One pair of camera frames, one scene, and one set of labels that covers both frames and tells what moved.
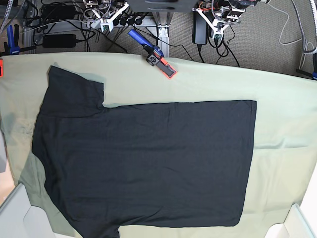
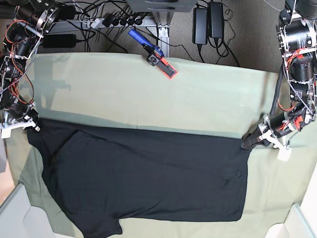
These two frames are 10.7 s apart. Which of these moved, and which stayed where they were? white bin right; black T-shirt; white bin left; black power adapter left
Moved: black T-shirt
Stayed: black power adapter left; white bin right; white bin left
